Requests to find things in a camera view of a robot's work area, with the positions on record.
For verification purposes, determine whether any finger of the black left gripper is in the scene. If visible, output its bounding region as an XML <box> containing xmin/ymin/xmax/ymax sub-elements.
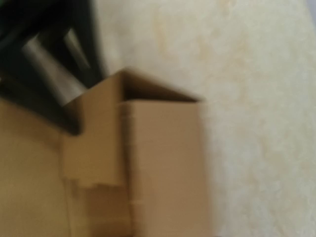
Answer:
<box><xmin>59</xmin><ymin>0</ymin><xmax>106</xmax><ymax>84</ymax></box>
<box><xmin>0</xmin><ymin>46</ymin><xmax>81</xmax><ymax>136</ymax></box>

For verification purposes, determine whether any brown cardboard box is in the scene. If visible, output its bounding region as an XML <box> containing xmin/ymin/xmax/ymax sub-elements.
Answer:
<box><xmin>0</xmin><ymin>70</ymin><xmax>212</xmax><ymax>237</ymax></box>

